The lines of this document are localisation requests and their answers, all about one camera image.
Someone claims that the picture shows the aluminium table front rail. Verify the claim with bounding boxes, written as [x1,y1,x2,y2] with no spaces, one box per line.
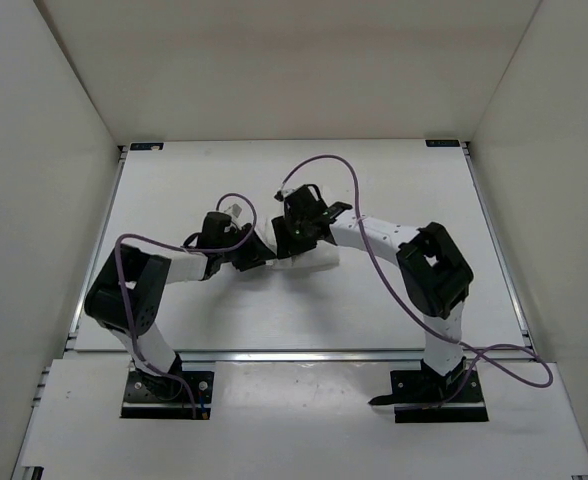
[63,348,531,363]

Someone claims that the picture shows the blue table label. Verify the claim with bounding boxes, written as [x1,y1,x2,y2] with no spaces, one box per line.
[425,139,460,148]
[129,142,164,151]

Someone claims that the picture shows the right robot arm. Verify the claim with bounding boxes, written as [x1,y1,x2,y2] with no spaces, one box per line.
[272,184,474,401]

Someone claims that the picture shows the left blue table label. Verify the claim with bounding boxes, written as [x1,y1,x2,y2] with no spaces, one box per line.
[129,142,164,151]

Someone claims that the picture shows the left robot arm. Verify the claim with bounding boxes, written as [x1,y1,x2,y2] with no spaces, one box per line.
[84,212,276,401]

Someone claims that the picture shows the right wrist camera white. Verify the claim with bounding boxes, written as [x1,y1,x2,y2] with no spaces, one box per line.
[274,188,295,203]

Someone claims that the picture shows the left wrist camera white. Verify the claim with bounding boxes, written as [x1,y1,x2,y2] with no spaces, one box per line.
[224,204,242,221]

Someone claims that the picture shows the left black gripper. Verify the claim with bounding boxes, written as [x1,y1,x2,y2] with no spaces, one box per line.
[219,222,276,272]

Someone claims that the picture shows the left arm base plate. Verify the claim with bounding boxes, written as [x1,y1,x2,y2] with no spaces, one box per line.
[120,367,215,421]

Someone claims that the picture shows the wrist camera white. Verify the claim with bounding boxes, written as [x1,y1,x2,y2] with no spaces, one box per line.
[274,188,295,203]
[224,204,242,221]

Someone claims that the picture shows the right blue table label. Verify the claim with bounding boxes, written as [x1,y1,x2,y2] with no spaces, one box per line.
[425,139,460,148]

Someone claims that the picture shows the white pleated skirt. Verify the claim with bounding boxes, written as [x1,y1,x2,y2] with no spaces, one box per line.
[257,216,340,270]

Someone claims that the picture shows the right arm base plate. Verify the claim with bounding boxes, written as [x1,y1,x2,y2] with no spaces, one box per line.
[368,369,489,424]

